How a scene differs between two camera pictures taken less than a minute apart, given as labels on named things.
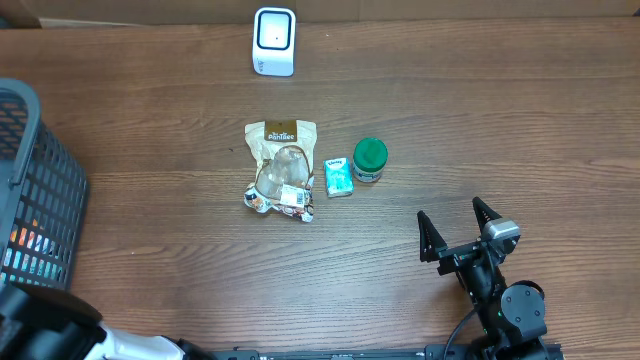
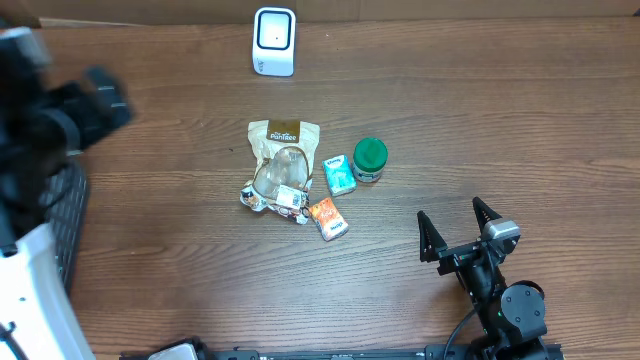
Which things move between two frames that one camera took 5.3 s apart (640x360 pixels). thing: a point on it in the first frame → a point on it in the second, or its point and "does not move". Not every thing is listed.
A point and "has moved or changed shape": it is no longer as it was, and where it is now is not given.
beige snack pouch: (284, 154) does not move
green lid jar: (370, 156) does not move
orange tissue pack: (22, 238) has moved or changed shape
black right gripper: (432, 244) does not move
